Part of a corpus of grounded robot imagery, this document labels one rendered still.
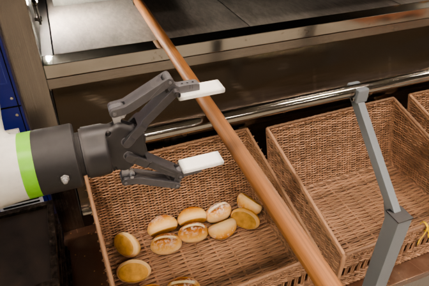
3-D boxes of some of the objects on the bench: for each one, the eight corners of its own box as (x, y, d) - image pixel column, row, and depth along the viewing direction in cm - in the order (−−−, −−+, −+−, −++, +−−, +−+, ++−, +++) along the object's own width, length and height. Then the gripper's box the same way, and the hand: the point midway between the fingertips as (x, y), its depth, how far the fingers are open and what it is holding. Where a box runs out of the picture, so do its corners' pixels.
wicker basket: (257, 186, 156) (262, 125, 141) (377, 150, 174) (394, 94, 158) (334, 293, 119) (352, 227, 104) (477, 235, 137) (511, 172, 121)
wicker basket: (94, 228, 139) (78, 165, 123) (244, 184, 157) (248, 124, 141) (127, 369, 102) (111, 304, 87) (319, 290, 120) (334, 224, 105)
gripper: (60, 63, 55) (212, 40, 61) (92, 199, 69) (212, 169, 75) (64, 89, 49) (232, 61, 55) (98, 232, 63) (228, 196, 69)
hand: (214, 125), depth 65 cm, fingers open, 13 cm apart
